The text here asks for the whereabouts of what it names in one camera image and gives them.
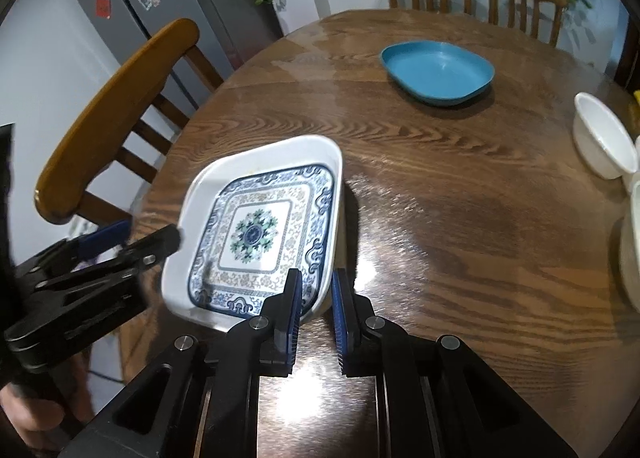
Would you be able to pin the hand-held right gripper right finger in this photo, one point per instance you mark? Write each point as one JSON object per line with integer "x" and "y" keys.
{"x": 342, "y": 323}

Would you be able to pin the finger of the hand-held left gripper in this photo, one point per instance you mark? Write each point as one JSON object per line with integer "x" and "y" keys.
{"x": 150, "y": 245}
{"x": 107, "y": 238}

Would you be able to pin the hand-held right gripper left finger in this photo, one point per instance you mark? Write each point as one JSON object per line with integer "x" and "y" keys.
{"x": 294, "y": 320}

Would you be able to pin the blue patterned square plate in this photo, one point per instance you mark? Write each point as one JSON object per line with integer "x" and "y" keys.
{"x": 255, "y": 233}

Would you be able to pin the white ribbed round bowl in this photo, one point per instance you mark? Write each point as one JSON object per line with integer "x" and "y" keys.
{"x": 632, "y": 258}

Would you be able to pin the white oval bowl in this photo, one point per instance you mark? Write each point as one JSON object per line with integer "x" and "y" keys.
{"x": 600, "y": 133}

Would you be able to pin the red paper decoration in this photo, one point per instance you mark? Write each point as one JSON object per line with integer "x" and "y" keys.
{"x": 103, "y": 7}

